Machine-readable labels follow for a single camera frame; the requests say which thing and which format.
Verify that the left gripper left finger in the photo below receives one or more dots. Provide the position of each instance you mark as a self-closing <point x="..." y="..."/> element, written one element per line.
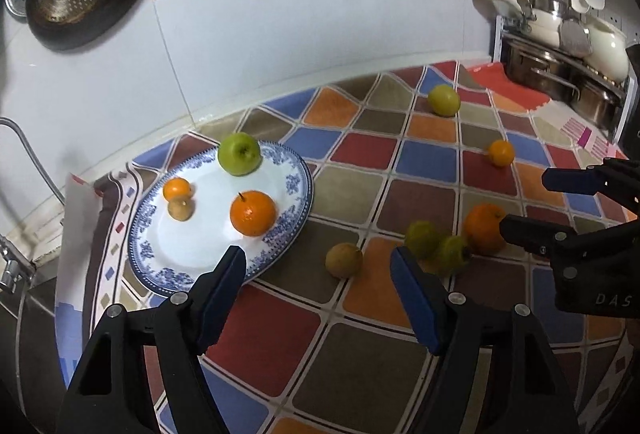
<point x="110" y="392"/>

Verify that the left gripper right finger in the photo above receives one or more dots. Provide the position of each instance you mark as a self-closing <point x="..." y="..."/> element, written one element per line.
<point x="526" y="391"/>

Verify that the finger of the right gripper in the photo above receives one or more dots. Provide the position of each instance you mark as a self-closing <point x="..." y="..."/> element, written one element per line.
<point x="530" y="233"/>
<point x="615" y="178"/>

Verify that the small orange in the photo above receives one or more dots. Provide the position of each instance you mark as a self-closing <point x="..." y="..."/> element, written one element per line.
<point x="177" y="187"/>
<point x="501" y="153"/>

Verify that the small green persimmon front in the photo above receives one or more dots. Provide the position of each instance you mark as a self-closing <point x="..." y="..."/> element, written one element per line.
<point x="452" y="256"/>

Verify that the small green persimmon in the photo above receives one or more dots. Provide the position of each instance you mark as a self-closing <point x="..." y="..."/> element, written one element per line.
<point x="422" y="238"/>
<point x="452" y="256"/>

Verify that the large orange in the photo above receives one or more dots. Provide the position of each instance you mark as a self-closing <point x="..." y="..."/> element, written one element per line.
<point x="481" y="229"/>
<point x="253" y="213"/>

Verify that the small green persimmon back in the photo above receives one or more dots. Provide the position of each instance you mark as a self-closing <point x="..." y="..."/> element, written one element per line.
<point x="422" y="238"/>

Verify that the brown kiwi back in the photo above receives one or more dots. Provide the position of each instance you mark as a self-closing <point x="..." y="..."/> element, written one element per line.
<point x="344" y="260"/>

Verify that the brown kiwi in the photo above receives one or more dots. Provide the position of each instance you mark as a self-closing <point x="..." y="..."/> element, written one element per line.
<point x="180" y="208"/>
<point x="344" y="260"/>

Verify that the yellow-green pear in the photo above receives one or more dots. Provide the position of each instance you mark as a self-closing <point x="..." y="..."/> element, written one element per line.
<point x="444" y="100"/>

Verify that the brown kiwi front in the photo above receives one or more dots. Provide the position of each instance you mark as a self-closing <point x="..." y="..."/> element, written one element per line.
<point x="180" y="208"/>

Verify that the green apple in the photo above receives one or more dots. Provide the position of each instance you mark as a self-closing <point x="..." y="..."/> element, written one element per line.
<point x="239" y="154"/>

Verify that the chrome kitchen faucet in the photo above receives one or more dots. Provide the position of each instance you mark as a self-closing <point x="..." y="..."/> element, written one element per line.
<point x="16" y="266"/>

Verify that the red striped cloth mat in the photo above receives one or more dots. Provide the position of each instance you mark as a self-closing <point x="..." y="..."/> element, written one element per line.
<point x="558" y="114"/>

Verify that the white pot rack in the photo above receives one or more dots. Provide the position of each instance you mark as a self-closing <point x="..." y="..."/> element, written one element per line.
<point x="611" y="106"/>

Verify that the steel pot lower rack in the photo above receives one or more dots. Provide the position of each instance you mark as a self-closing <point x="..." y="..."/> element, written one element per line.
<point x="538" y="68"/>

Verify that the cream ceramic kettle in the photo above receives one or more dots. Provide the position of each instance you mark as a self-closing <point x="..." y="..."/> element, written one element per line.
<point x="608" y="49"/>

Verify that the blue white porcelain plate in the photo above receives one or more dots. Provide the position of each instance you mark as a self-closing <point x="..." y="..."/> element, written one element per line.
<point x="220" y="218"/>

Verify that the metal skimmer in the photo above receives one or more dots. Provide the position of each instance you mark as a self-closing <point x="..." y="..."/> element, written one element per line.
<point x="574" y="38"/>

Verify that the colourful diamond pattern mat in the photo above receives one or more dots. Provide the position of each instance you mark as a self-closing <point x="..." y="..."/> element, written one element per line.
<point x="318" y="341"/>

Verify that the thin gooseneck water tap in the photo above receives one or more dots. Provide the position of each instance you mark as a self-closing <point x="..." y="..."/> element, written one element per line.
<point x="19" y="133"/>

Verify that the round metal steamer tray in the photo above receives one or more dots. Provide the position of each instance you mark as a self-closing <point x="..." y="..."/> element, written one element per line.
<point x="16" y="8"/>

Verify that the cream handled saucepan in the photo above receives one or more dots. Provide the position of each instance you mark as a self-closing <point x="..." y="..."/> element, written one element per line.
<point x="538" y="20"/>

